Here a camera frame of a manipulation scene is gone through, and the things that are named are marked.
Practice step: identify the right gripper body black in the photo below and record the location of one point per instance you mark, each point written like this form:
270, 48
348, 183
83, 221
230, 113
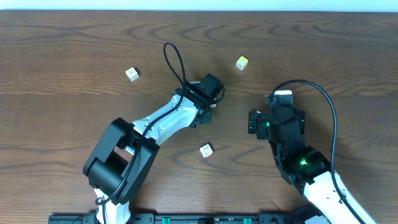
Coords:
256, 125

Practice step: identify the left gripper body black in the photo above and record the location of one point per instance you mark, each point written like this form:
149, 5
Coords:
204, 115

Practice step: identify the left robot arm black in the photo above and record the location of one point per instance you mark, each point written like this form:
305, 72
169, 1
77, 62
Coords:
121, 160

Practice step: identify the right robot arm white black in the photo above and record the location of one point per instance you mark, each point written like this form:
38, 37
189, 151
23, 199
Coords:
334, 201

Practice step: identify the yellow top block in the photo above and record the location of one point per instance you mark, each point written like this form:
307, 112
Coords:
242, 62

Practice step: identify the white block lower centre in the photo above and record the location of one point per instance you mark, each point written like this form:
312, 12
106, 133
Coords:
207, 150

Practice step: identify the white block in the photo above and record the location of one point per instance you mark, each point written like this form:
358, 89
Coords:
132, 74
207, 150

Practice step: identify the white block upper left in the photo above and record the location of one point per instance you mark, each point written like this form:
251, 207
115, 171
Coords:
132, 74

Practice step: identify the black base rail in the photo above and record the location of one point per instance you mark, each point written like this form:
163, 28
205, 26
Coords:
148, 218

